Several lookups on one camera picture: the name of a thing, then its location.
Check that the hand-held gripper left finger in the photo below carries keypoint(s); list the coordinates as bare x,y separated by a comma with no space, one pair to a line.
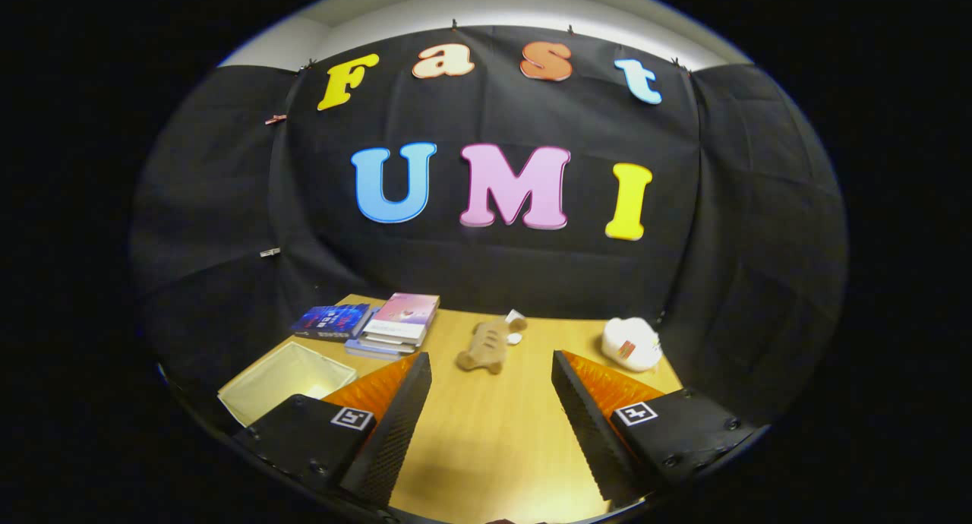
395,433

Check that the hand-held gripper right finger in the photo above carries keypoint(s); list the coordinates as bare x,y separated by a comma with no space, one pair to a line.
588,433

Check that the beige fabric storage box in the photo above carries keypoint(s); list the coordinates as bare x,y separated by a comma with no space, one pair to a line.
285,376

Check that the grey-blue cover book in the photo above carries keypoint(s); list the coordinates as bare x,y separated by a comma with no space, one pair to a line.
372,351

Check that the white cover book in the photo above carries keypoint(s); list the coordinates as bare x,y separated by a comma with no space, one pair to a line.
391,343

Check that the white plush toy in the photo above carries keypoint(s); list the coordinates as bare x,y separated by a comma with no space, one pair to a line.
630,342

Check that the pink cover book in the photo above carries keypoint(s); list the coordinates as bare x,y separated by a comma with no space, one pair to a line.
402,311

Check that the brown plush toy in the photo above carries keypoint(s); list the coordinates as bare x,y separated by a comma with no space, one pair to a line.
486,345

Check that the blue cover book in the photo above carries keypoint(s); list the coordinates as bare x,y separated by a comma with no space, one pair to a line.
330,320

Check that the black backdrop cloth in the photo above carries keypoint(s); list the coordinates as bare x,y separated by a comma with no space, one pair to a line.
493,273

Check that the red clothespin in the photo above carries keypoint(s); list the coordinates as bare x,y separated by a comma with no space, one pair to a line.
275,119

